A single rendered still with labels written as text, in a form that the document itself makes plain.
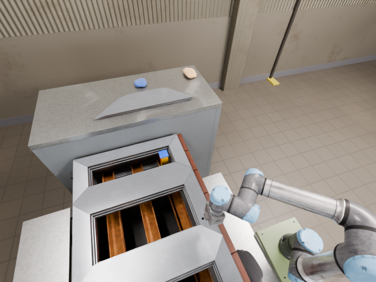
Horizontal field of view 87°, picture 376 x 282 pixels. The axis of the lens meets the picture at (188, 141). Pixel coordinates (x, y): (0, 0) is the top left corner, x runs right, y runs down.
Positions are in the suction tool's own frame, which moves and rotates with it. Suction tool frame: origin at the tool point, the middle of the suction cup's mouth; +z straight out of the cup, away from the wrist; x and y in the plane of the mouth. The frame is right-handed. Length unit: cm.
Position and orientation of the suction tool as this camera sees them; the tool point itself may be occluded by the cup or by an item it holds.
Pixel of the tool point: (212, 219)
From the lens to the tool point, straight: 108.6
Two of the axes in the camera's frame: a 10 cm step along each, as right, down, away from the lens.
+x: 9.7, -1.8, 1.7
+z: -0.1, 6.4, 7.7
